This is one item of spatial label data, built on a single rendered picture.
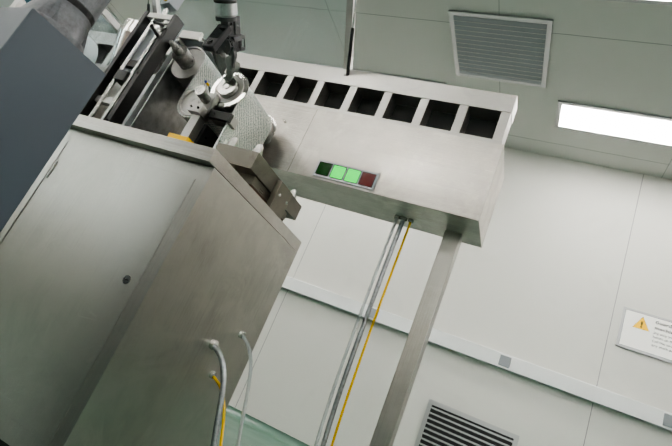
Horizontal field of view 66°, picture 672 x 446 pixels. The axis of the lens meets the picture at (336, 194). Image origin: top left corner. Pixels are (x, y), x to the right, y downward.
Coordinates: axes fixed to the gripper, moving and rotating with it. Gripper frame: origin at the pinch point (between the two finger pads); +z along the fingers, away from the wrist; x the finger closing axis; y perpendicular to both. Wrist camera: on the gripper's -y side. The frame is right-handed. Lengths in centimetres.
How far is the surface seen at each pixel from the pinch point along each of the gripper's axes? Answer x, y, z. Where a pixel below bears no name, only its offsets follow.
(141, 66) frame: 27.6, -11.4, -2.1
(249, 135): -6.8, 3.1, 20.8
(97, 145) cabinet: 9, -48, 12
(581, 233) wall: -127, 244, 148
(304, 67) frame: -1, 51, 6
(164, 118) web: 31.6, 0.0, 20.6
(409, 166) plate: -61, 24, 28
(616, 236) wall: -150, 248, 145
